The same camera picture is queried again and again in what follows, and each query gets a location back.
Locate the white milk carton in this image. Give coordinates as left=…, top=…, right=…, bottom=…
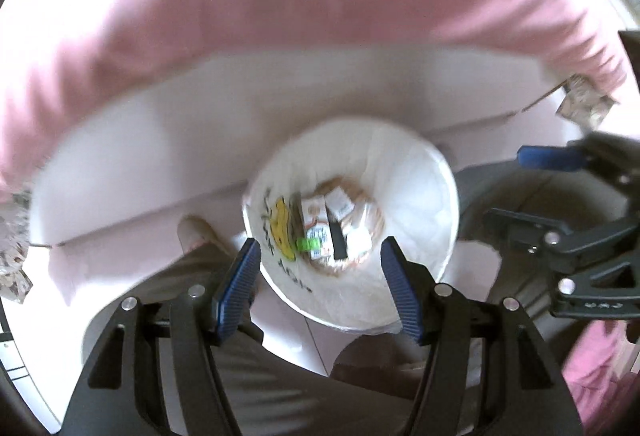
left=324, top=187, right=355, bottom=260

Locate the bright green toy brick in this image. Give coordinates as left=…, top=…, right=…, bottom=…
left=295, top=238, right=322, bottom=253

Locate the floral bed skirt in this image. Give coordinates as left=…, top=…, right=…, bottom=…
left=556, top=74, right=616, bottom=132

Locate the pink quilted jacket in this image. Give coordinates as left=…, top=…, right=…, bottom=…
left=562, top=320, right=639, bottom=435

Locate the small white red box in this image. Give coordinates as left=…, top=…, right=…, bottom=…
left=300, top=196, right=333, bottom=262

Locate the white trash bin with bag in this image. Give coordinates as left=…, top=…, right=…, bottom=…
left=242, top=118, right=459, bottom=334

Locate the snack wrapper in bin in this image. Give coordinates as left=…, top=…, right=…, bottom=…
left=309, top=176, right=385, bottom=276

